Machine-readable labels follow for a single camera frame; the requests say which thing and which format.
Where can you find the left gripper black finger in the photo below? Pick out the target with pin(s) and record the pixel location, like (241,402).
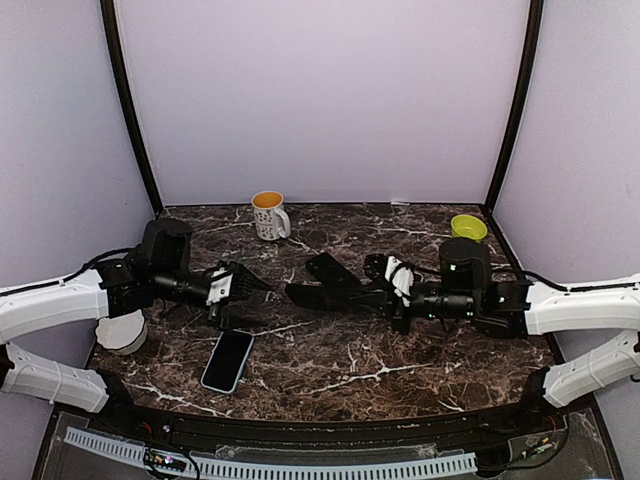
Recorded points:
(244,283)
(228,320)

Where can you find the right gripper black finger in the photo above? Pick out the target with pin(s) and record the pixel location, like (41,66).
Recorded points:
(375,267)
(379,304)

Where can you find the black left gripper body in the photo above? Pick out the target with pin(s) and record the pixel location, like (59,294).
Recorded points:
(215,311)

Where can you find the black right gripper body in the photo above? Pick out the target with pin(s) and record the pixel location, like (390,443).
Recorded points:
(401,322)

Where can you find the purple phone with dark screen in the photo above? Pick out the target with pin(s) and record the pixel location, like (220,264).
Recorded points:
(317,298)

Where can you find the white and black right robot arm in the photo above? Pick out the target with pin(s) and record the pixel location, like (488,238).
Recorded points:
(528,306)

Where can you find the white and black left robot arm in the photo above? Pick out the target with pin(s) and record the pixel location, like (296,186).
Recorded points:
(114,289)

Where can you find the phone in blue case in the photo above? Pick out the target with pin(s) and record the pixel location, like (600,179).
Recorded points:
(227,361)

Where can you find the white patterned mug yellow inside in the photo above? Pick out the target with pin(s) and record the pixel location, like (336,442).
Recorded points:
(271,220)

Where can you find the green bowl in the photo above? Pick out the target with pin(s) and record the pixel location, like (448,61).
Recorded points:
(468,226)

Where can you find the white fluted bowl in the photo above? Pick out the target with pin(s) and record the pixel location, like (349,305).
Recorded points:
(122,335)

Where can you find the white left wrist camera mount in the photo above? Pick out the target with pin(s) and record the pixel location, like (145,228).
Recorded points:
(220,281)

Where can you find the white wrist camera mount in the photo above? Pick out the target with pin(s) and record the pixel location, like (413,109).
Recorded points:
(401,278)
(220,281)

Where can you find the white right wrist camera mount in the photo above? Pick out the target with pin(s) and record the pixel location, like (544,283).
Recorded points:
(401,278)

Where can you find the black front rail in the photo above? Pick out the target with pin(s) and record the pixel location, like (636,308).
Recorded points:
(484,429)

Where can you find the white slotted cable duct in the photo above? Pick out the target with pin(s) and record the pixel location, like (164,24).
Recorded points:
(168,464)

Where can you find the black frame post right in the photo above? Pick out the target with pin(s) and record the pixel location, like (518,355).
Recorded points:
(520,93)

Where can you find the black frame post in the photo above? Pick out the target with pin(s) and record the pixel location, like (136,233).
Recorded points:
(520,93)
(128,109)

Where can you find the black frame post left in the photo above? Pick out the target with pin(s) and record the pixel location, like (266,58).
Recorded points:
(128,109)

